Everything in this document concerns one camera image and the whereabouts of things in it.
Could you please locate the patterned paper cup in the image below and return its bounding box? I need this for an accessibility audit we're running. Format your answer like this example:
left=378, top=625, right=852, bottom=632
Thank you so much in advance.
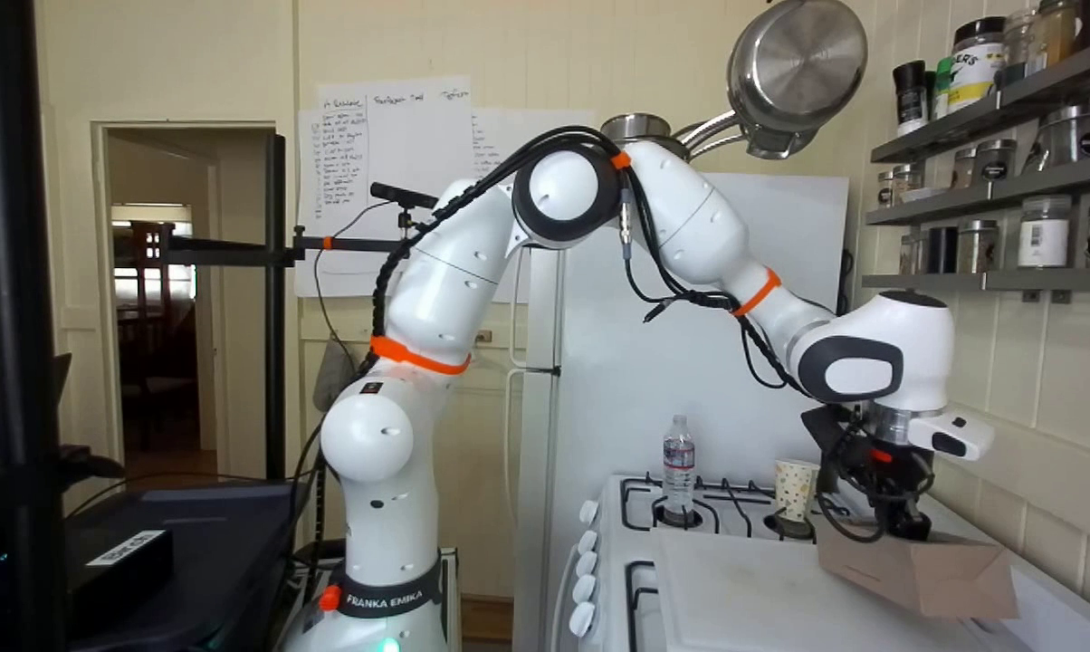
left=773, top=456, right=826, bottom=544

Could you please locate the handwritten paper wall sheet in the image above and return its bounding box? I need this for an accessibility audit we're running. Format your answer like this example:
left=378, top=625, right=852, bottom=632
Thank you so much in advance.
left=297, top=77, right=481, bottom=300

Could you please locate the steel wall spice rack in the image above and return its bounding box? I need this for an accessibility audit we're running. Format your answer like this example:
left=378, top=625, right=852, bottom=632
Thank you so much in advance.
left=866, top=32, right=1090, bottom=296

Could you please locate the white gas stove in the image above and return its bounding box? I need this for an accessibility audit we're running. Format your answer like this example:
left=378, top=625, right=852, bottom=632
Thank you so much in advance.
left=551, top=467, right=1090, bottom=652

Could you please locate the small hanging steel pot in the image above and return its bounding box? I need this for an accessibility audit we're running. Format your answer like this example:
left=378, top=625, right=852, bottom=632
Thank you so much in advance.
left=598, top=109, right=744, bottom=159

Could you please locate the white-label glass spice jar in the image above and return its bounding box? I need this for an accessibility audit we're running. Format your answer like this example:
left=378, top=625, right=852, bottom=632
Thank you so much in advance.
left=1018, top=196, right=1075, bottom=271

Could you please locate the wide orange cable strap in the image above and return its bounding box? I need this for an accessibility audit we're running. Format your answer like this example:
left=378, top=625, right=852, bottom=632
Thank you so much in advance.
left=367, top=334, right=473, bottom=380

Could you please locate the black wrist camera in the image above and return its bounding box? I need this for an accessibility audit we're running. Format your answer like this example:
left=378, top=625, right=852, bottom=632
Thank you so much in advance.
left=798, top=400, right=895, bottom=475

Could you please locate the clear plastic water bottle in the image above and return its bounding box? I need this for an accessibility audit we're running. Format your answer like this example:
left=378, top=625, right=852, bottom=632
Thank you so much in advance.
left=659, top=412, right=703, bottom=530

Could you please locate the large hanging steel pot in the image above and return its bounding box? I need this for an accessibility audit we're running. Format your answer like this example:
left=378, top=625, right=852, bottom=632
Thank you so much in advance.
left=726, top=0, right=873, bottom=165

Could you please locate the black vertical stand pole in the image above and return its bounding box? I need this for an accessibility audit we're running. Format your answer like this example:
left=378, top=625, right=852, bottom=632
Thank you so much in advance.
left=0, top=0, right=70, bottom=652

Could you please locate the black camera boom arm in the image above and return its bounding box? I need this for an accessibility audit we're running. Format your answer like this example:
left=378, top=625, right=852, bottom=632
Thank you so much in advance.
left=160, top=177, right=446, bottom=271

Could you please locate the narrow orange cable strap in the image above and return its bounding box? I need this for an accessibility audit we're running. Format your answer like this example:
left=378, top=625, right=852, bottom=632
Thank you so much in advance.
left=734, top=266, right=785, bottom=323

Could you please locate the dark spice jar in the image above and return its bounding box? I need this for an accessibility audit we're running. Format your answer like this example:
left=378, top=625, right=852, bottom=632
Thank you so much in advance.
left=890, top=58, right=933, bottom=138

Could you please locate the black equipment case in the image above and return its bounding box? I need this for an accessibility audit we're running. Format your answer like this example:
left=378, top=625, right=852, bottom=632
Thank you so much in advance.
left=65, top=481, right=301, bottom=652

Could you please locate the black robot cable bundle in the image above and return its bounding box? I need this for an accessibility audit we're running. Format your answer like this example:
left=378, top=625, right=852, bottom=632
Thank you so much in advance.
left=372, top=125, right=889, bottom=547

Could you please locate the white refrigerator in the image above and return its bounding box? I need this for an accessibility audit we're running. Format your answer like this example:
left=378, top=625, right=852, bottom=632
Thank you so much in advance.
left=511, top=171, right=856, bottom=652

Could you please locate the large white-label black-lid jar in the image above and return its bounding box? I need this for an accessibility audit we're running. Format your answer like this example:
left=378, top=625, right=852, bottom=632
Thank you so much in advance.
left=945, top=14, right=1011, bottom=118

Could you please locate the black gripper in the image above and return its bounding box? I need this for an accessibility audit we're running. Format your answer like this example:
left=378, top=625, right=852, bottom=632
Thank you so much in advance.
left=849, top=436, right=939, bottom=544

